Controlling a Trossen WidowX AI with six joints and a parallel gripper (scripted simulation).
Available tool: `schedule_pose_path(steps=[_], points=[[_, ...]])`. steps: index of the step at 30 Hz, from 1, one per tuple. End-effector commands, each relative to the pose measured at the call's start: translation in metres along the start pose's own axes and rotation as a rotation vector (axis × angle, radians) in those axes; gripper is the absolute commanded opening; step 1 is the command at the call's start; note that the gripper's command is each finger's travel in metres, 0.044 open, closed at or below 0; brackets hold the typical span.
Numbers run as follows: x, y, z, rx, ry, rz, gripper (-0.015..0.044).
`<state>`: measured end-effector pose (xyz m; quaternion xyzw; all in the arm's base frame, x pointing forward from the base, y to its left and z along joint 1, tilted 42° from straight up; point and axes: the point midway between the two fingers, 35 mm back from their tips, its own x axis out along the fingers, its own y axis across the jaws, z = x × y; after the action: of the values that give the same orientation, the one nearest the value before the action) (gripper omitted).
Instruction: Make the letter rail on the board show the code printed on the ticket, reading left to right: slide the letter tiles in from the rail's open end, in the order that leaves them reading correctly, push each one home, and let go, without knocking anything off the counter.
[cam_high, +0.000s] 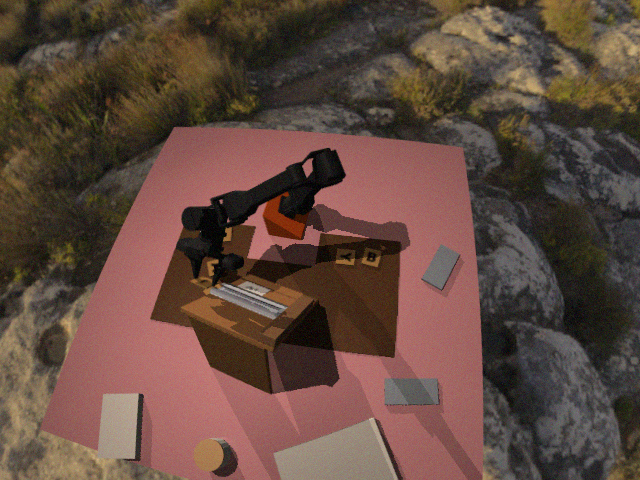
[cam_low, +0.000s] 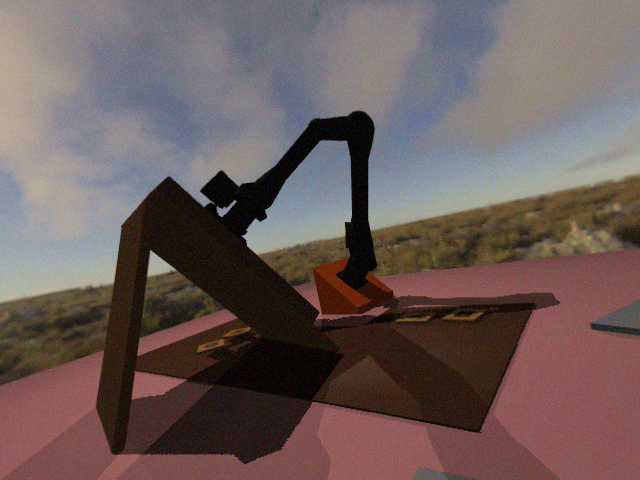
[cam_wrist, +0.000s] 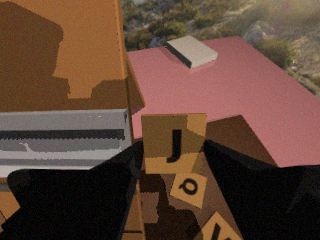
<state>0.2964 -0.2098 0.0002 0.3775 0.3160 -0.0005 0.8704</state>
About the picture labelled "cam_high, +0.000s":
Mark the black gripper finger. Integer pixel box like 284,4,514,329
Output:
184,252,203,279
211,263,227,287

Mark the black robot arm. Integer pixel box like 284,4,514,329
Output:
181,148,346,260

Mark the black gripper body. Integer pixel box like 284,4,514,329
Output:
176,229,244,270

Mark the grey rectangular tile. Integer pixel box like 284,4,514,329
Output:
421,244,460,291
384,378,439,405

